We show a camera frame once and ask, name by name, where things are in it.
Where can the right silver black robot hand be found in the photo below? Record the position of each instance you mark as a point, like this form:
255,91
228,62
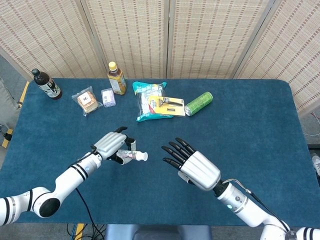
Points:
200,170

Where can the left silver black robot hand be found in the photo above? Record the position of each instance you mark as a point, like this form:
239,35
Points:
110,143

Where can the white floral toothpaste tube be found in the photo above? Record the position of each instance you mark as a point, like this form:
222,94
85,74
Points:
140,156

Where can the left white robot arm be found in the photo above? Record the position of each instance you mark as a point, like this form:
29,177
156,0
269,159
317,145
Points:
67,178

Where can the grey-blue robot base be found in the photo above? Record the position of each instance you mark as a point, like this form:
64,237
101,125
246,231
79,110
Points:
160,232

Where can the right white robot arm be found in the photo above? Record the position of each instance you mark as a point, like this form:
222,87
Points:
250,210

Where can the yellow-capped tea bottle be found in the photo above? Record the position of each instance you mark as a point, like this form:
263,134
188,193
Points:
117,81

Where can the dark sauce bottle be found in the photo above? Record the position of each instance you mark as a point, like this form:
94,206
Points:
48,86

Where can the purple tissue pack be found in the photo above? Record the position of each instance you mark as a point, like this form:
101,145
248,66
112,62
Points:
108,98

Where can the bagged bread slices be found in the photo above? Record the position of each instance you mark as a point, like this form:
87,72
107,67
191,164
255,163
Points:
87,101

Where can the teal snack bag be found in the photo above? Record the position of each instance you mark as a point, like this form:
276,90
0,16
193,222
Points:
143,105

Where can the blue table mat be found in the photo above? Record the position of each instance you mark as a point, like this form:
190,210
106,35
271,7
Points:
150,195

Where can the green drink can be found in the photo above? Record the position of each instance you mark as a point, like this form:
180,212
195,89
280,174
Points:
198,103

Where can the razor on yellow card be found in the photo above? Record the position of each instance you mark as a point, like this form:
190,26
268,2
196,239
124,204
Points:
170,107

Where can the woven folding screen panel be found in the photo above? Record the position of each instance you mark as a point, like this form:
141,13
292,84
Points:
292,50
45,37
212,37
130,35

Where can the white shoe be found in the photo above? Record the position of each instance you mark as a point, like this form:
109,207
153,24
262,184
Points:
317,163

